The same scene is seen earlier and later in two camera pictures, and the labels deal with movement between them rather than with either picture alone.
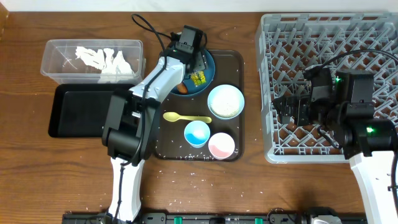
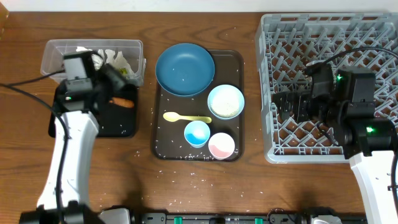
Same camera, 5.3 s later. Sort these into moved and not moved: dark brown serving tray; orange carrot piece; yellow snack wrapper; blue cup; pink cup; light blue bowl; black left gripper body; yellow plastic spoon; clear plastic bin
Moved: black left gripper body; orange carrot piece; yellow snack wrapper
Not moved: clear plastic bin; blue cup; yellow plastic spoon; dark brown serving tray; pink cup; light blue bowl
